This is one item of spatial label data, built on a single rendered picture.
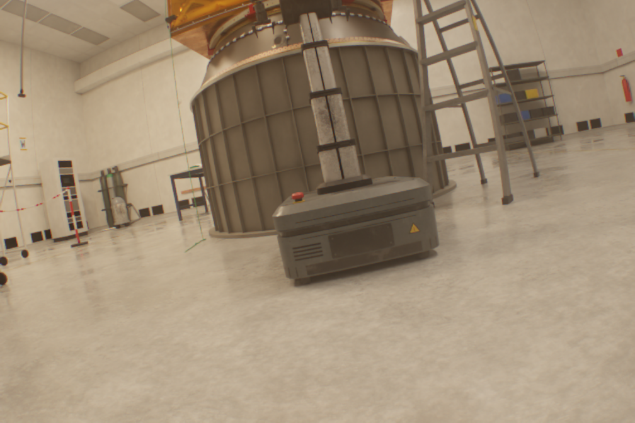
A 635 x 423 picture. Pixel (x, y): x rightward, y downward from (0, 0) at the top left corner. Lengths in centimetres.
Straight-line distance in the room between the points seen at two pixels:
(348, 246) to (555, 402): 79
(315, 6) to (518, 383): 139
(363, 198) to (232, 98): 166
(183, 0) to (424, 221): 275
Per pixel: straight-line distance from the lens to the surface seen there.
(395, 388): 57
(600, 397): 53
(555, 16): 1026
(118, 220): 900
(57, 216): 928
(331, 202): 108
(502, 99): 823
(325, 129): 134
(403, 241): 113
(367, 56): 248
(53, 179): 926
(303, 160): 227
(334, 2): 216
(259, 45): 261
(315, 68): 140
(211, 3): 311
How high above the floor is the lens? 34
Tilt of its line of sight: 2 degrees down
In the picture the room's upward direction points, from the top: 11 degrees counter-clockwise
